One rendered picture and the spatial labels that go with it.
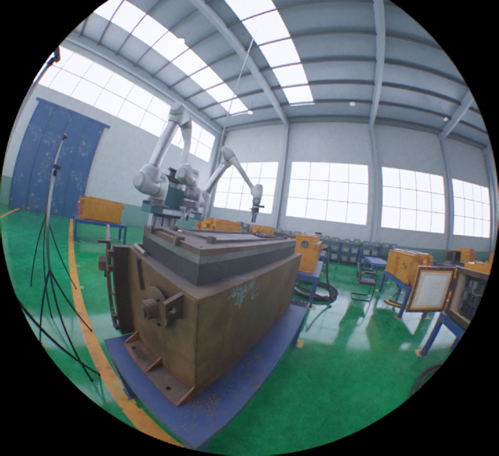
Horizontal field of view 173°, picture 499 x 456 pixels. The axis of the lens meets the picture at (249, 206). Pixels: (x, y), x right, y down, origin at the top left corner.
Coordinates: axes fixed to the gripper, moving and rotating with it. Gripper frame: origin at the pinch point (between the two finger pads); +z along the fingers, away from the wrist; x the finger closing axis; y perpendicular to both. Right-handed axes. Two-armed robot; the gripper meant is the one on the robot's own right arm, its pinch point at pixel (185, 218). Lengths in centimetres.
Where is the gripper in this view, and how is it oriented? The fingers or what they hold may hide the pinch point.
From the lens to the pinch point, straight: 130.4
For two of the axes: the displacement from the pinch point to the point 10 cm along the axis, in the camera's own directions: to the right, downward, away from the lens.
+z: -1.6, 9.8, -0.9
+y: -9.1, -1.1, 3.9
